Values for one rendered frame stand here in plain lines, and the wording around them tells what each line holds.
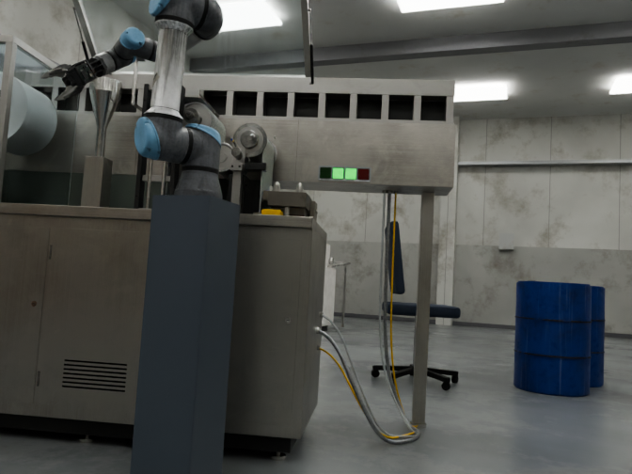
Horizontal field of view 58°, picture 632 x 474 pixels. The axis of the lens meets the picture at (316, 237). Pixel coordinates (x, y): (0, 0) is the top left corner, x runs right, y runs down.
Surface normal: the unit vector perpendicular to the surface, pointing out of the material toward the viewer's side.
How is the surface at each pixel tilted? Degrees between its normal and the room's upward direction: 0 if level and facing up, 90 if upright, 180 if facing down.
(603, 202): 90
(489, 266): 90
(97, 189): 90
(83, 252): 90
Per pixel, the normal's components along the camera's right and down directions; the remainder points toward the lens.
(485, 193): -0.33, -0.10
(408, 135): -0.10, -0.09
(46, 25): 0.95, 0.03
